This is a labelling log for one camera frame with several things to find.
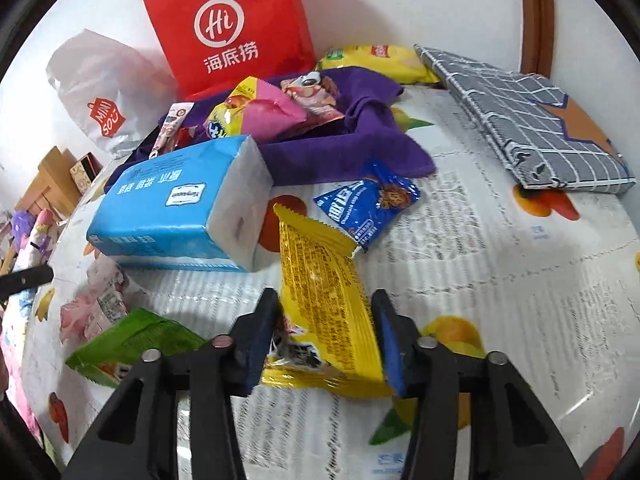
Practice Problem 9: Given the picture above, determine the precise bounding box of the pink cartoon snack packet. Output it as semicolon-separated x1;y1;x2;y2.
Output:
280;72;346;123

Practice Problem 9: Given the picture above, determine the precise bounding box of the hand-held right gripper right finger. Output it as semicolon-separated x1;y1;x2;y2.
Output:
371;288;583;480

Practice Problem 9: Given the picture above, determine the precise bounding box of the yellow chips bag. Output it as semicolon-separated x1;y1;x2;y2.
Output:
315;44;441;86

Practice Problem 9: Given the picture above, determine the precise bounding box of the white snack packet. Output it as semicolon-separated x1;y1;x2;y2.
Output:
85;257;131;326

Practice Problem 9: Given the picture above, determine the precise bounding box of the red paper bag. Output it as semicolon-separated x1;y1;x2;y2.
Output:
143;0;317;102

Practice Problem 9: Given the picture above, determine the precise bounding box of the white plastic bag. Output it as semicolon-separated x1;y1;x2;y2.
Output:
46;29;181;160

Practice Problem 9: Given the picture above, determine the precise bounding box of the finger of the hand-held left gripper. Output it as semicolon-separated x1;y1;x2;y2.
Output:
0;264;54;298

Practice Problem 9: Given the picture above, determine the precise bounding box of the fruit print tablecloth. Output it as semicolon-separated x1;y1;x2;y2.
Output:
20;80;640;480

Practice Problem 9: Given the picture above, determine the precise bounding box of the pink and yellow snack packet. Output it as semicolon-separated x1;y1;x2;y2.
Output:
204;76;308;142

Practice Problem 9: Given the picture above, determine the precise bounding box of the cartoon print quilt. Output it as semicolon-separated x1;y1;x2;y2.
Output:
0;207;61;431

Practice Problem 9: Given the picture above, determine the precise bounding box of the long white-pink cartoon packet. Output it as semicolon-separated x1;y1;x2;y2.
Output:
150;102;196;161

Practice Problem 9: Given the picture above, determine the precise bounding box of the purple fabric tray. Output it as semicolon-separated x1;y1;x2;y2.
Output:
120;66;437;186

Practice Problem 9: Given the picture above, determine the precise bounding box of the blue tissue pack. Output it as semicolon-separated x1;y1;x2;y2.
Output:
86;135;275;273

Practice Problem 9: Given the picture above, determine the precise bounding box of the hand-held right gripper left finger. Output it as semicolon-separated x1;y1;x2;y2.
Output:
62;287;283;480

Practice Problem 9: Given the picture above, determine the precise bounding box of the blue snack packet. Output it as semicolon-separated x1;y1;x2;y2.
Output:
313;158;422;253

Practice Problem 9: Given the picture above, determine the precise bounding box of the green snack packet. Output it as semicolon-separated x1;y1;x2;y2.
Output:
65;307;207;390

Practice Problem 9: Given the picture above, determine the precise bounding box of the patterned flat box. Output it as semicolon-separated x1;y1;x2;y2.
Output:
69;152;103;196

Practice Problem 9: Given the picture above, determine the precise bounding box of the grey checked folded cloth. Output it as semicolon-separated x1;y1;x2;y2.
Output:
414;44;637;195

